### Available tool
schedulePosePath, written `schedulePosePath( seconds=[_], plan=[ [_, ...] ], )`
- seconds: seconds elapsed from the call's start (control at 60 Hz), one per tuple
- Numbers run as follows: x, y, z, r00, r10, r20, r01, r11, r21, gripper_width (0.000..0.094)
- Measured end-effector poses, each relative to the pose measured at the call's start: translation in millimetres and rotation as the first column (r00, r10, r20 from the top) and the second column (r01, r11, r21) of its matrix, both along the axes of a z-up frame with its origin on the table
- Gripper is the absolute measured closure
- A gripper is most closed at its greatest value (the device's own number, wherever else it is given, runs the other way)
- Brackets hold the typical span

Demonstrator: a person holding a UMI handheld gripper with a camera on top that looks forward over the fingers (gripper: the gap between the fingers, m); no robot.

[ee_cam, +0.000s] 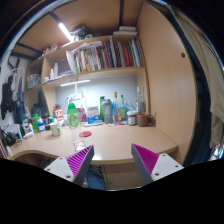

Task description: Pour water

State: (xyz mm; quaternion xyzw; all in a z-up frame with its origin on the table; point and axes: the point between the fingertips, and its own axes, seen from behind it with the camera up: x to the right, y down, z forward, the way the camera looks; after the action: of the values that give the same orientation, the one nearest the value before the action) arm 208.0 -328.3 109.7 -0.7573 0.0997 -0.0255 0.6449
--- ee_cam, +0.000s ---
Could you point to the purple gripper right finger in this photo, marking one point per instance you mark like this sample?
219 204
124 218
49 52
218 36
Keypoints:
152 166

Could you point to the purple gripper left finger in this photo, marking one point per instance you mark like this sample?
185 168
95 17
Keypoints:
73 168

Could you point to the clear drinking glass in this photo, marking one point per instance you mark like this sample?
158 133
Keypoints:
79 145

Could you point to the red round coaster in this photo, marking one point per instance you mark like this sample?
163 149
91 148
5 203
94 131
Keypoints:
85 134

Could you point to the white mug green print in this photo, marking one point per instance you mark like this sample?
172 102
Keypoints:
56 128

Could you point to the brown ceramic mug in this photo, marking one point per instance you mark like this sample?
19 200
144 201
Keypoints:
144 119

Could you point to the clear bottle green cap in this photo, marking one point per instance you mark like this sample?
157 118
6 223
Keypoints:
73 121

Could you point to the jar with red lid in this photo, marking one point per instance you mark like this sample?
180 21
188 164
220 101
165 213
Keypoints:
132 115

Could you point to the red white can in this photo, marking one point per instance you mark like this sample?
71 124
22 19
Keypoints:
58 114

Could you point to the blue tissue box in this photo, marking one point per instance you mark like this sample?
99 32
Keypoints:
93 114

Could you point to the green glass bottle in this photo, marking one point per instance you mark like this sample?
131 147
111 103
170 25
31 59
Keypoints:
122 108

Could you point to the green box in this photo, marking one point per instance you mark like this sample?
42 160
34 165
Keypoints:
35 118

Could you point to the clear glass bottle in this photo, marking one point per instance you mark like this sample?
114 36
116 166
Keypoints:
140 102

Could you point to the yellow cap clear bottle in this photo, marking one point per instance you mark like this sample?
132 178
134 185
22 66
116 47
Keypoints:
115 107

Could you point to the grey shaker bottle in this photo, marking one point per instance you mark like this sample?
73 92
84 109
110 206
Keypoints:
107 112

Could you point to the under-shelf light strip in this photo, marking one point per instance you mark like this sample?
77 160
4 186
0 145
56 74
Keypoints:
75 82

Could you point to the row of books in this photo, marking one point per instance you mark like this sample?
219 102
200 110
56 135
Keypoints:
105 54

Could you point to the wooden shelf unit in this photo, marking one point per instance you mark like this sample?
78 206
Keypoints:
54 70

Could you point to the stacked books on top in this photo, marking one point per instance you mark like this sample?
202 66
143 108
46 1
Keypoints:
126 30

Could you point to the ceiling tube light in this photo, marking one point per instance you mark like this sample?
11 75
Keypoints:
65 31

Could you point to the hanging clothes on wall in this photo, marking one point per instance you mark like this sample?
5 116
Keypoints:
13 97

